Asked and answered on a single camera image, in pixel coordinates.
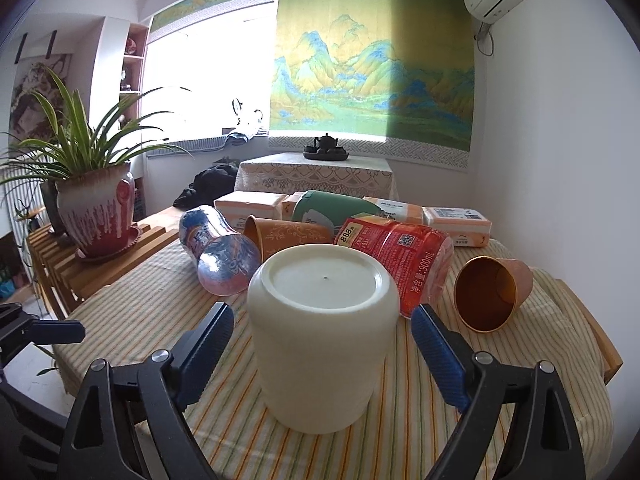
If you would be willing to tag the red plant saucer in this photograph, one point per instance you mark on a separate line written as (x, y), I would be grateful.
(129, 244)

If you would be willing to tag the orange patterned cup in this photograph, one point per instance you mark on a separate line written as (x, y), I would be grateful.
(290, 237)

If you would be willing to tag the blue towel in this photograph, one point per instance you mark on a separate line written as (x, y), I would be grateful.
(242, 136)

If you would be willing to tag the striped tablecloth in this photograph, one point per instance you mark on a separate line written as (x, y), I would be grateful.
(400, 410)

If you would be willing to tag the wooden slatted bench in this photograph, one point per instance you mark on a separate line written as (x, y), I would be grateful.
(155, 237)

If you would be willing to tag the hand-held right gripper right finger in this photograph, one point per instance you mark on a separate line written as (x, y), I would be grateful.
(441, 360)

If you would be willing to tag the landscape painting wall hanging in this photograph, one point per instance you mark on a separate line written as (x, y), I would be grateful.
(370, 70)

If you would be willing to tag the plain orange cup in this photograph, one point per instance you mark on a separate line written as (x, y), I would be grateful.
(487, 295)

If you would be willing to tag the pink wall shelf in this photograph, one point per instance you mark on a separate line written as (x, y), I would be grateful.
(132, 65)

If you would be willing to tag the orange white tissue pack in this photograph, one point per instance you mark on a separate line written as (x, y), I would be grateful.
(289, 205)
(400, 208)
(457, 227)
(250, 205)

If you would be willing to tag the potted spider plant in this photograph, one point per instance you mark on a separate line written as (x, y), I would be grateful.
(92, 205)

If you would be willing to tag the red-label plastic bottle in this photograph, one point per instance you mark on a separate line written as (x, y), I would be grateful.
(405, 260)

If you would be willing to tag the black teapot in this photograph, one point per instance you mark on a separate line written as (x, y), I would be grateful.
(326, 142)

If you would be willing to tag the lace-covered small table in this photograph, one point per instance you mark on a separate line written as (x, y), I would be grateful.
(315, 175)

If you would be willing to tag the clear blue-label plastic bottle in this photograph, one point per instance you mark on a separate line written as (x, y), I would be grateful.
(222, 255)

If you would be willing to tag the white ceramic cup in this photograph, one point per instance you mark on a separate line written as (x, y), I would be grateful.
(320, 340)

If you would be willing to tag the landscape print window valance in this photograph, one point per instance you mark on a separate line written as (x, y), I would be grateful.
(215, 2)

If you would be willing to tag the green-label plastic bottle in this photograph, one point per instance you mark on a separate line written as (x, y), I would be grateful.
(335, 207)

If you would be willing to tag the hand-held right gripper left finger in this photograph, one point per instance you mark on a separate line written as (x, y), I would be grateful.
(204, 357)

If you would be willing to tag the black tea set tray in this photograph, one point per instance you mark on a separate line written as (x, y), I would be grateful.
(327, 156)

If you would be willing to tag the hanging scroll painting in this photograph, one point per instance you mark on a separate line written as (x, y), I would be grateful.
(37, 95)

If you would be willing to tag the glass kettle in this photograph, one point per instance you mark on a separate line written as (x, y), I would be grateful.
(247, 112)

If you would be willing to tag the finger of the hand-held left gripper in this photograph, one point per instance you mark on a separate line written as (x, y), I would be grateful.
(55, 332)

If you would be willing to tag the black clothing pile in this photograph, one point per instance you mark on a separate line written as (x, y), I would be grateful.
(210, 182)

